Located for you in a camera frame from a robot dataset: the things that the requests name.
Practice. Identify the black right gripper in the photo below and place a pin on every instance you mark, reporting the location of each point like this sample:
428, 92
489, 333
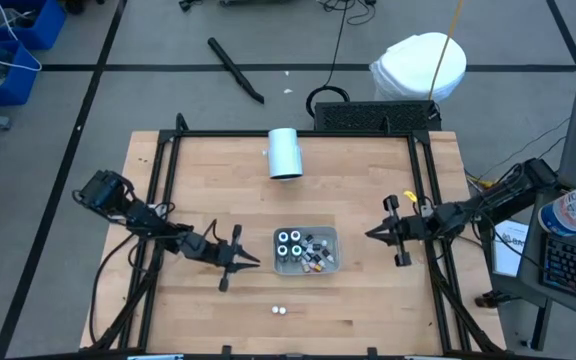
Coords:
418, 227

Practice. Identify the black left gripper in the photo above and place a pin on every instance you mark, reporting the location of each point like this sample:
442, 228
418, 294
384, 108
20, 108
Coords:
213, 252

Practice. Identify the large bottle with black tip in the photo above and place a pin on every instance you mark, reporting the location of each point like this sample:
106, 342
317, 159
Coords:
282, 250

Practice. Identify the large bottle with blue tip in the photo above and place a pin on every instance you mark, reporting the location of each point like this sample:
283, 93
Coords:
283, 236

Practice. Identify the pale grey plastic bin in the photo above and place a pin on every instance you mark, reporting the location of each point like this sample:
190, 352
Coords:
335, 235

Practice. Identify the large bottle with green tip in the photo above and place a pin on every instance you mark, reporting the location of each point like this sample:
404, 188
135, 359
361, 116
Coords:
295, 250

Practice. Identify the large bottle with purple tip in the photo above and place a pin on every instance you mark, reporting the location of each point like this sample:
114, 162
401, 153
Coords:
295, 235

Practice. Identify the small blue dropper bottle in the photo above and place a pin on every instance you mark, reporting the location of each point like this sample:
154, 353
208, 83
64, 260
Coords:
306, 256

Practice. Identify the small Taro Purple dropper bottle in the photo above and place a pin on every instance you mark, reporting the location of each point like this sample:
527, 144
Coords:
326, 254

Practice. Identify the small Fruit Green dropper bottle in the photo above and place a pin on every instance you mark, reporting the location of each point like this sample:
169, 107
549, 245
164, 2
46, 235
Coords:
313, 248

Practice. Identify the small dark red dropper bottle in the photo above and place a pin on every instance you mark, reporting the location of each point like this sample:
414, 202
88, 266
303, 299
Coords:
316, 259

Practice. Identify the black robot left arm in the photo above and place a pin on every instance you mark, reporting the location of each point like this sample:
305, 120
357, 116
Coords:
138, 215

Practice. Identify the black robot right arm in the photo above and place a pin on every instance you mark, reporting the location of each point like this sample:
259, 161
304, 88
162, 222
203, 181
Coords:
498, 200

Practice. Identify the yellow tag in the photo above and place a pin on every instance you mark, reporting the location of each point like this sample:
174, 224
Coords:
409, 195

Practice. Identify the black perforated computer case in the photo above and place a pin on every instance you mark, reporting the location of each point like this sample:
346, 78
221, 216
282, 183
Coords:
368, 116

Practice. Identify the white paper sheet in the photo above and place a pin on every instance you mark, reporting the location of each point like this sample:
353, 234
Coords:
508, 250

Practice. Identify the dark desk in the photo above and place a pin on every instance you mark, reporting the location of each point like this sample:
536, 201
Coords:
530, 270

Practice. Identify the white trash can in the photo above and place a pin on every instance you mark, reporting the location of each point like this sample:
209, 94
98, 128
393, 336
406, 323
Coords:
408, 65

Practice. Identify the white wipes canister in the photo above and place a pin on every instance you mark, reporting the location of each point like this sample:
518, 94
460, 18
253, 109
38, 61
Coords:
573, 210

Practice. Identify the black rod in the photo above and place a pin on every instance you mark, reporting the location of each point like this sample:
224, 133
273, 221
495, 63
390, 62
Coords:
233, 67

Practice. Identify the blue storage bin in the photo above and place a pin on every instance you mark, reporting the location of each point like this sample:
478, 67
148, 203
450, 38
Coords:
18, 92
48, 30

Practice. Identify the black aluminium rig frame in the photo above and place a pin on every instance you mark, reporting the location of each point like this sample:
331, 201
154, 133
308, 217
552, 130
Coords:
218, 133

